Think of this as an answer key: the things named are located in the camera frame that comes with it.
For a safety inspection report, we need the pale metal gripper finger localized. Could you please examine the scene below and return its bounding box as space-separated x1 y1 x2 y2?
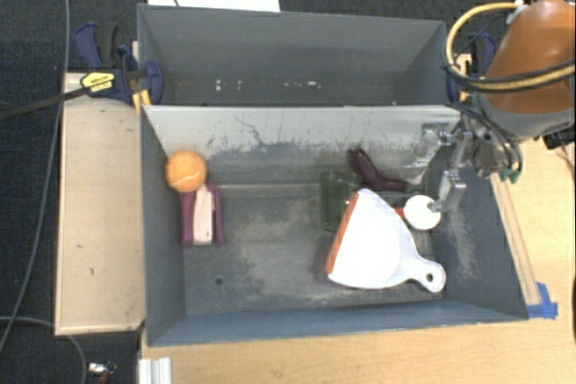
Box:
421 123 456 146
429 169 468 213

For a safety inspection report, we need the white round disc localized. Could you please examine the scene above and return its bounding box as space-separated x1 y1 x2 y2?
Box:
395 194 444 232

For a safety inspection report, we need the dark purple curved toy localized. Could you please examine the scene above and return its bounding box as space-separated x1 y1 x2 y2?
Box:
350 147 410 192

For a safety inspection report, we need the white dustpan with orange edge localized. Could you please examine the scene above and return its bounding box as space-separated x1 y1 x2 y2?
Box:
324 187 447 294

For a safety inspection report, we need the dark green clear cup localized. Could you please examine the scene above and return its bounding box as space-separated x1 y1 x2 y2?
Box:
319 170 357 233

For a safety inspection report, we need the grey metal bin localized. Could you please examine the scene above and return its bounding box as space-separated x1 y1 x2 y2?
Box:
136 3 530 348

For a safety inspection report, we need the orange ball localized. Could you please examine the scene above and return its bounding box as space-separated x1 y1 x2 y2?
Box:
165 149 209 194

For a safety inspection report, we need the pale wood board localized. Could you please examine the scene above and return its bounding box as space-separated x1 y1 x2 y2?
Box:
53 73 148 336

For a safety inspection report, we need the black cylinder on white bracket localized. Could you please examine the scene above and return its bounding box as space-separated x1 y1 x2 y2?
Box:
542 124 576 151

